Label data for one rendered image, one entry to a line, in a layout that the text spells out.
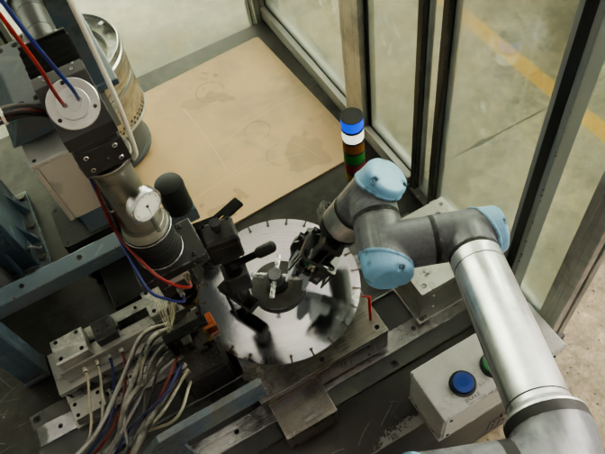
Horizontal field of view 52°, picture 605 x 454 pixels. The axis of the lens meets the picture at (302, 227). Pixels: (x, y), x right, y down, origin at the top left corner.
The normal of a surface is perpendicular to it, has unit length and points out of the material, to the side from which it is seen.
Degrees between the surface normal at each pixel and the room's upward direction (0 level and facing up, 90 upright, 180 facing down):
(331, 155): 0
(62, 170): 90
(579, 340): 0
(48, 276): 0
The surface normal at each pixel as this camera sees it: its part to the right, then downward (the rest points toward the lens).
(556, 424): -0.18, -0.82
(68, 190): 0.48, 0.70
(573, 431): 0.14, -0.76
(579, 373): -0.11, -0.55
